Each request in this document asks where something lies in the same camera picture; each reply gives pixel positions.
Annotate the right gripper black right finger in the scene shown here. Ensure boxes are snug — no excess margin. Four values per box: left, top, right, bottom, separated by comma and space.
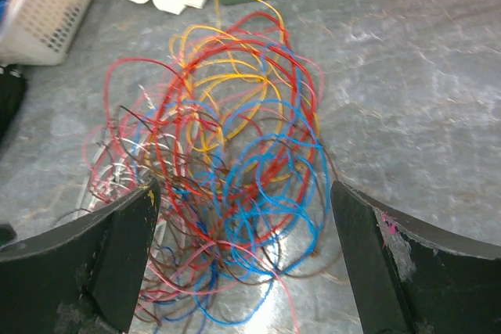
330, 181, 500, 333

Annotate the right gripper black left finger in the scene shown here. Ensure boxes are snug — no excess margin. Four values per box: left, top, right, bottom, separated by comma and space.
1, 179, 160, 333

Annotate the black printed t-shirt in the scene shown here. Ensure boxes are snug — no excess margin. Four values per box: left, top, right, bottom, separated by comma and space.
0, 63, 27, 139

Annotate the white basket with clothes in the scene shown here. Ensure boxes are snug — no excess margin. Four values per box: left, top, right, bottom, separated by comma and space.
1, 0, 92, 66

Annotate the white cable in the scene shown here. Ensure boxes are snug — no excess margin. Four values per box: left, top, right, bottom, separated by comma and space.
74, 89, 185, 264

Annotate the blue cable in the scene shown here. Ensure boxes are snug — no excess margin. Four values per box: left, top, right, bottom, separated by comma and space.
132, 46, 332, 327

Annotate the pink cable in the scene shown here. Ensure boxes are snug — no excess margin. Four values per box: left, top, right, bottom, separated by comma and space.
81, 46, 326, 334

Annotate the yellow cable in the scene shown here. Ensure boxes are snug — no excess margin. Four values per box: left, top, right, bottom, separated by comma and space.
168, 0, 320, 185

